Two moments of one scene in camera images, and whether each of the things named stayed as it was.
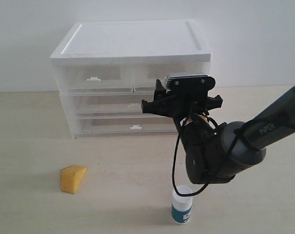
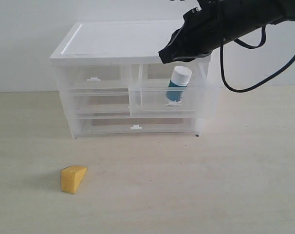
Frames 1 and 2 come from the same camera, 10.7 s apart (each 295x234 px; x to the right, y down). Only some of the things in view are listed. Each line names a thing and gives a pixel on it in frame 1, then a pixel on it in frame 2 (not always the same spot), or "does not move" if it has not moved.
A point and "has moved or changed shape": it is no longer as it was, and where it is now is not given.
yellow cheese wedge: [70, 178] does not move
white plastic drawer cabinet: [104, 70] does not move
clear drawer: [145, 76] has moved or changed shape
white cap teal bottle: [181, 205] has moved or changed shape
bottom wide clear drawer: [124, 125] does not move
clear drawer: [97, 79] does not move
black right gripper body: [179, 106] -> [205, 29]
